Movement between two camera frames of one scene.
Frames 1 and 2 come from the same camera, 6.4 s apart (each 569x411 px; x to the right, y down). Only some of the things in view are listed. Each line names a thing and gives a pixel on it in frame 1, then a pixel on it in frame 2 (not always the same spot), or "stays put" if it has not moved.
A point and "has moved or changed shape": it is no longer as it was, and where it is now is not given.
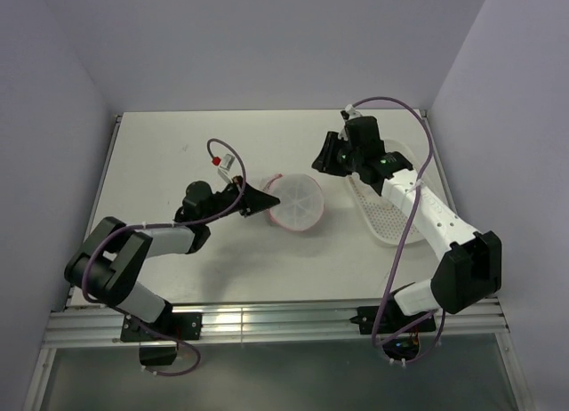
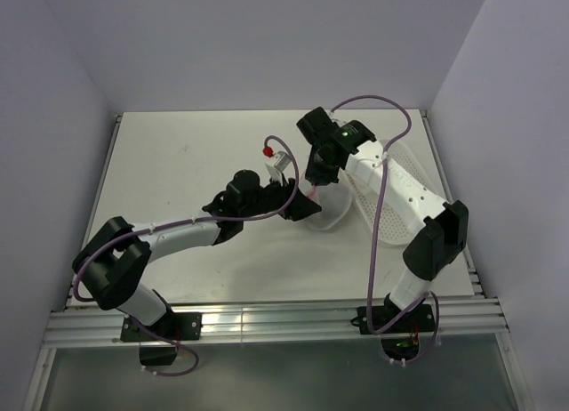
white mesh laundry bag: (301, 200) has moved or changed shape
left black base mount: (180, 326) stays put
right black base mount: (391, 319) stays put
